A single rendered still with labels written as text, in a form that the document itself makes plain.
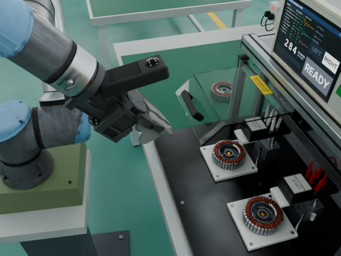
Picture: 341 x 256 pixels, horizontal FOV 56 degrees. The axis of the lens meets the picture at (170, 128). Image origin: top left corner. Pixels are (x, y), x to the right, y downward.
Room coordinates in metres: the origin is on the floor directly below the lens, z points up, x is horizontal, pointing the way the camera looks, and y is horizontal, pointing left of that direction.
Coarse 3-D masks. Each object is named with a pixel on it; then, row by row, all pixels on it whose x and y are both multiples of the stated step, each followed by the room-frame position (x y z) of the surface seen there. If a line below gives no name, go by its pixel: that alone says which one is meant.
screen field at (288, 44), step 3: (285, 39) 0.80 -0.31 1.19; (285, 42) 0.80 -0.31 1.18; (288, 42) 0.78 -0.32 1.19; (291, 42) 0.77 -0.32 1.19; (285, 45) 0.79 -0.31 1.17; (288, 45) 0.78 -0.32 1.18; (291, 45) 0.77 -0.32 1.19; (294, 45) 0.76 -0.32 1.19; (288, 48) 0.78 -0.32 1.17; (291, 48) 0.77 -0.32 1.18; (294, 48) 0.75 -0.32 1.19; (297, 48) 0.74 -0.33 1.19; (291, 51) 0.76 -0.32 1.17; (294, 51) 0.75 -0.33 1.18; (294, 54) 0.75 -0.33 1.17
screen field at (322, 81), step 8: (304, 64) 0.70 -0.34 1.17; (312, 64) 0.68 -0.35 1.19; (304, 72) 0.69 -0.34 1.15; (312, 72) 0.67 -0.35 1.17; (320, 72) 0.65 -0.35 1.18; (312, 80) 0.66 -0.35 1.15; (320, 80) 0.64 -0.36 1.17; (328, 80) 0.61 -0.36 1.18; (320, 88) 0.63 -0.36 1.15; (328, 88) 0.61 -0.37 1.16
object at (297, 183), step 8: (288, 176) 0.54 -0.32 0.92; (296, 176) 0.54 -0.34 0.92; (320, 176) 0.56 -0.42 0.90; (328, 176) 0.56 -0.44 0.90; (280, 184) 0.53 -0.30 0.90; (288, 184) 0.52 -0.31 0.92; (296, 184) 0.52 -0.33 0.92; (304, 184) 0.52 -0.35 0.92; (272, 192) 0.52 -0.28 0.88; (280, 192) 0.52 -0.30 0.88; (288, 192) 0.50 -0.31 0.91; (296, 192) 0.49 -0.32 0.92; (304, 192) 0.49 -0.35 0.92; (312, 192) 0.50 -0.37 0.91; (320, 192) 0.51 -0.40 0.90; (328, 192) 0.51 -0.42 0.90; (336, 192) 0.52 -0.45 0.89; (280, 200) 0.50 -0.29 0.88; (288, 200) 0.49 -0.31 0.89; (296, 200) 0.48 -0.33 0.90; (304, 200) 0.49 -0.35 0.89
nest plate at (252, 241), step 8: (240, 200) 0.56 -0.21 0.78; (232, 208) 0.53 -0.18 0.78; (240, 208) 0.53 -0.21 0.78; (232, 216) 0.51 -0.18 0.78; (240, 216) 0.51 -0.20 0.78; (240, 224) 0.48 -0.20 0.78; (288, 224) 0.48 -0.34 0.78; (240, 232) 0.46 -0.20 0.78; (248, 232) 0.46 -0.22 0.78; (280, 232) 0.46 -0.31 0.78; (288, 232) 0.46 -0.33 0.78; (248, 240) 0.43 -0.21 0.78; (256, 240) 0.43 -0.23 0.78; (264, 240) 0.43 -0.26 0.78; (272, 240) 0.43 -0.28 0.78; (280, 240) 0.43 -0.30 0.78; (248, 248) 0.41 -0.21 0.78; (256, 248) 0.41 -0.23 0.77
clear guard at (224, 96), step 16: (192, 80) 0.80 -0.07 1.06; (208, 80) 0.78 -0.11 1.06; (224, 80) 0.78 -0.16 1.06; (240, 80) 0.78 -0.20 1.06; (208, 96) 0.71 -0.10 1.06; (224, 96) 0.71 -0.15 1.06; (240, 96) 0.71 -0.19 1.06; (256, 96) 0.71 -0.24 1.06; (272, 96) 0.71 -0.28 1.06; (208, 112) 0.65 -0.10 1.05; (224, 112) 0.64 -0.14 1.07; (240, 112) 0.64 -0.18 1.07; (256, 112) 0.64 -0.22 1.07; (272, 112) 0.64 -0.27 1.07; (288, 112) 0.64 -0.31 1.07; (208, 128) 0.61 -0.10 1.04
